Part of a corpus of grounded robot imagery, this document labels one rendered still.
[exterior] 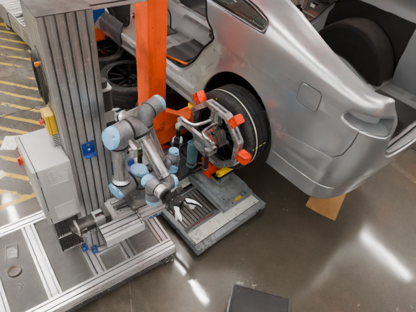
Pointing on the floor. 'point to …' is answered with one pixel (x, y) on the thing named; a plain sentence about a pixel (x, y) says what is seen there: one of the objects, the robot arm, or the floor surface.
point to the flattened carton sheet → (326, 205)
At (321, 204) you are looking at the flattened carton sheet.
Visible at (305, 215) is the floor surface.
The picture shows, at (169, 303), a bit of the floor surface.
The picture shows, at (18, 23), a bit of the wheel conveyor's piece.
